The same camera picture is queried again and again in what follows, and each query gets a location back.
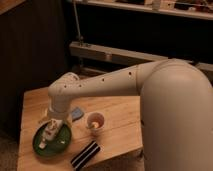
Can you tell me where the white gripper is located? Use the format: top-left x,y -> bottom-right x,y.
39,119 -> 63,149

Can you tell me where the blue sponge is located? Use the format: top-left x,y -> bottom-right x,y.
71,107 -> 84,121

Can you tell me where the green ceramic bowl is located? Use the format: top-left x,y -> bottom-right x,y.
32,124 -> 72,157

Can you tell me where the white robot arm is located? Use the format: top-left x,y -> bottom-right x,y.
46,59 -> 213,171

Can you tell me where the metal shelf rail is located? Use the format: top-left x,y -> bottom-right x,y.
69,41 -> 213,73

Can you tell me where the white paper cup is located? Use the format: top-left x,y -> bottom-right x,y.
86,113 -> 105,136

